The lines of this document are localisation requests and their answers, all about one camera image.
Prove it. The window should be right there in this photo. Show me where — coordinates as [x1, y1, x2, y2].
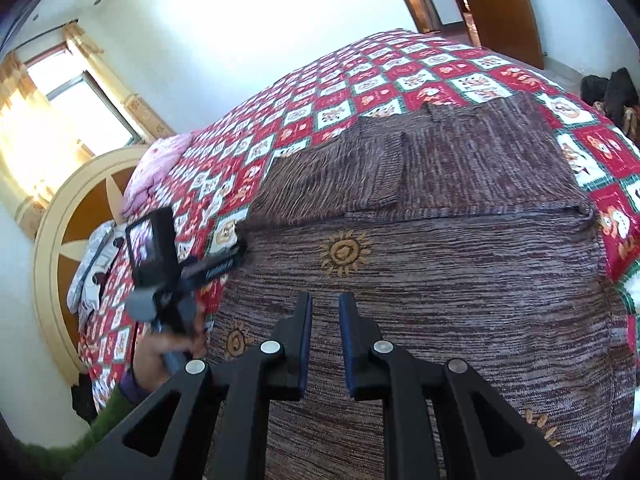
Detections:
[25, 45, 142, 161]

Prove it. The white grey patterned cloth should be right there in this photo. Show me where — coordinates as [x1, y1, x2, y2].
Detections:
[66, 220, 132, 322]

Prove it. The dark bag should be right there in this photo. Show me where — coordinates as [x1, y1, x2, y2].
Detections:
[579, 67, 640, 113]

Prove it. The pink quilt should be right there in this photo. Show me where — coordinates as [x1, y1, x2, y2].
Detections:
[121, 130, 201, 222]

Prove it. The person's left hand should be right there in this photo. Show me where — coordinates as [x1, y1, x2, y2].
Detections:
[132, 304, 212, 392]

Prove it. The round wooden headboard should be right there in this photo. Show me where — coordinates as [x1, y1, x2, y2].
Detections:
[32, 146, 151, 386]

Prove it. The brown wooden door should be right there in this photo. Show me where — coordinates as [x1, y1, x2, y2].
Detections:
[440, 0, 547, 69]

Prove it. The red checked printed blanket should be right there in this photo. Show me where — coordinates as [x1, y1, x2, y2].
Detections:
[77, 28, 640, 411]

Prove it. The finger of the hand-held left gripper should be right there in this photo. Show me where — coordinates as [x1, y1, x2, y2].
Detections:
[182, 240, 248, 291]

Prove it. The brown knit sweater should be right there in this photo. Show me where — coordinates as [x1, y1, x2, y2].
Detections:
[205, 91, 638, 480]

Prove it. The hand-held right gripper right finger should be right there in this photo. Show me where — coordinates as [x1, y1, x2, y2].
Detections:
[338, 292, 581, 480]

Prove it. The person's left forearm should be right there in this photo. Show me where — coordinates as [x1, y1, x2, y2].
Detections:
[10, 370, 151, 476]

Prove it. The yellow curtain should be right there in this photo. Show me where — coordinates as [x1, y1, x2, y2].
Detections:
[0, 52, 97, 241]
[62, 21, 176, 142]

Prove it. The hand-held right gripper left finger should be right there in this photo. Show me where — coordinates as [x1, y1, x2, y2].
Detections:
[64, 291, 315, 480]

